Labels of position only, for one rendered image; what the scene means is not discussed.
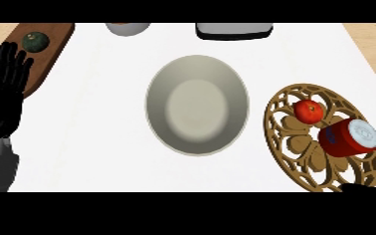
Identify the dark green squash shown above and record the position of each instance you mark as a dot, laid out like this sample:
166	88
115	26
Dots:
36	42

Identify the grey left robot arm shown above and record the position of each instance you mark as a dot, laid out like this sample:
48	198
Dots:
6	166

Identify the grey oval bowl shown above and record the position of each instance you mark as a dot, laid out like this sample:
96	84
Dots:
197	105

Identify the white round pot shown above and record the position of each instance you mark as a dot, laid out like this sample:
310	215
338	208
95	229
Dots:
127	28

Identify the brown wooden cutting board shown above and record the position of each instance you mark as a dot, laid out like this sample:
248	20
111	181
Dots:
46	58

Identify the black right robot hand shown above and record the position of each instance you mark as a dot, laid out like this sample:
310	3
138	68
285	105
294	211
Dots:
359	188

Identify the black and grey appliance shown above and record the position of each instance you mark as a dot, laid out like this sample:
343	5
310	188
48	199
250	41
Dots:
233	30

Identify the red tomato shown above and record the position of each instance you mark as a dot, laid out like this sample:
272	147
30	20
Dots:
309	111

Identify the red can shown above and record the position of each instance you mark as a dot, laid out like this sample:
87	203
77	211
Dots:
345	139

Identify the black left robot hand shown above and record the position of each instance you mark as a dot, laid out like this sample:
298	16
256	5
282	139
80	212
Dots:
11	89

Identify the gold openwork round placemat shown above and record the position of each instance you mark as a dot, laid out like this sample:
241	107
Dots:
298	146

